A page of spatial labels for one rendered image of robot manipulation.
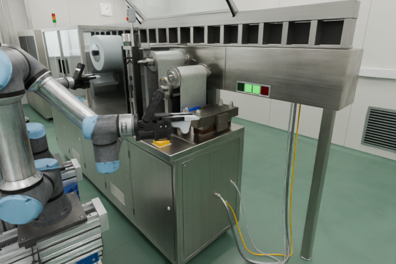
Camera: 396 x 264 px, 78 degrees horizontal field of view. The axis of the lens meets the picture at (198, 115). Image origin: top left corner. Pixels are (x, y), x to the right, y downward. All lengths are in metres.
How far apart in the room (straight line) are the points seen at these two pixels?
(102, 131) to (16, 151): 0.25
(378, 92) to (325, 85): 2.37
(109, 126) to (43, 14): 6.26
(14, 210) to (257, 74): 1.32
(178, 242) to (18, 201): 1.00
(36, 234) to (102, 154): 0.42
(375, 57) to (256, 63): 2.34
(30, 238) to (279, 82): 1.35
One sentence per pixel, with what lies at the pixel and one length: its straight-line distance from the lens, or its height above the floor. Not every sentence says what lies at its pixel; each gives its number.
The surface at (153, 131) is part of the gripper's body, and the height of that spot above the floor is 1.20.
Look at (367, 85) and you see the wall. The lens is 3.76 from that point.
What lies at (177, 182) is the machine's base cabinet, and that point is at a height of 0.72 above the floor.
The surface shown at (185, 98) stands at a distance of 1.63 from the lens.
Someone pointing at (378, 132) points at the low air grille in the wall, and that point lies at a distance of 3.84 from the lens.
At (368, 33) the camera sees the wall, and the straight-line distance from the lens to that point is 3.75.
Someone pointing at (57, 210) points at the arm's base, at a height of 0.86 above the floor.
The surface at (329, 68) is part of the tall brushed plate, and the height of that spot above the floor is 1.35.
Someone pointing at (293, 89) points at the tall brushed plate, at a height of 1.22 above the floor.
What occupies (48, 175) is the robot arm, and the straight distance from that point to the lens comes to 1.05.
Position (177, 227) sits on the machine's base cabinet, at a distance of 1.60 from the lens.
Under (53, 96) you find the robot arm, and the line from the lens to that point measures 0.95.
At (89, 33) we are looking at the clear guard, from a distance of 2.39.
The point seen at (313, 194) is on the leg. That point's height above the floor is 0.53.
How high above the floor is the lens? 1.48
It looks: 17 degrees down
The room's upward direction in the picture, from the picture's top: straight up
